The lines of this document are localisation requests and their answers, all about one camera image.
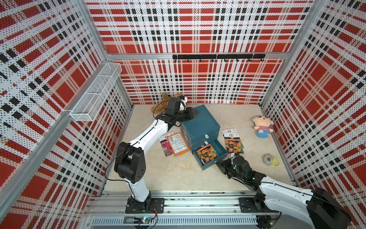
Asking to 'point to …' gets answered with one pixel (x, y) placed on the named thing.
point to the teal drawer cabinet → (201, 134)
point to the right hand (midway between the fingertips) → (216, 162)
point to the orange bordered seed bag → (178, 144)
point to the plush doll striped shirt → (262, 123)
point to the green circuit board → (142, 220)
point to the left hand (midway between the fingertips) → (198, 112)
